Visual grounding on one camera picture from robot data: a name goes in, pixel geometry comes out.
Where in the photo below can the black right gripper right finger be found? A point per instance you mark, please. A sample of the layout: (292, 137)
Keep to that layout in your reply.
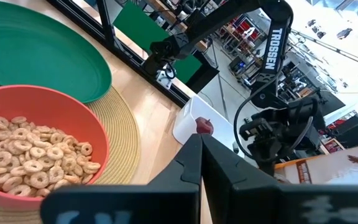
(244, 199)

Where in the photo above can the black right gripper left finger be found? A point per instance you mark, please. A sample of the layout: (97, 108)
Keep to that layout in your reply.
(166, 199)

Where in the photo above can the pumpkin cereal box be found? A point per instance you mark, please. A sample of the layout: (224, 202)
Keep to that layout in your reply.
(331, 165)

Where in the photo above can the red apple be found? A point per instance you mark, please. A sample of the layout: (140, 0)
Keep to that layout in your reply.
(204, 126)

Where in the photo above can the orange bowl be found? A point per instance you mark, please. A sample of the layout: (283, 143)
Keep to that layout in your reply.
(57, 109)

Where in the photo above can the green plate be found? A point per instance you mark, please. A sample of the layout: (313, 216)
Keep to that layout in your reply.
(36, 49)

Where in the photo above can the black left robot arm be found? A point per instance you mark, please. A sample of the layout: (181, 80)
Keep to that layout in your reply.
(273, 46)

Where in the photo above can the yellow woven round placemat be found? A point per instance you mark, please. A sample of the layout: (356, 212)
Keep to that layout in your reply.
(120, 140)

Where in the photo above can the white plastic container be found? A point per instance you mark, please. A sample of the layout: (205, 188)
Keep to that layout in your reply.
(191, 112)

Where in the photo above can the red storage shelf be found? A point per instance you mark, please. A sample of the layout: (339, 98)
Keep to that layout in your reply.
(244, 31)

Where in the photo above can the cereal rings heap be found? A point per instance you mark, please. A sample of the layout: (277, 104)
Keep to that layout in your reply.
(33, 158)

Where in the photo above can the green floor mat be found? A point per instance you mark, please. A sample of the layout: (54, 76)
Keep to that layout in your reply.
(138, 28)

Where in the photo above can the black aluminium table frame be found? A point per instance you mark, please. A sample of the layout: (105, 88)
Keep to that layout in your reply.
(129, 56)

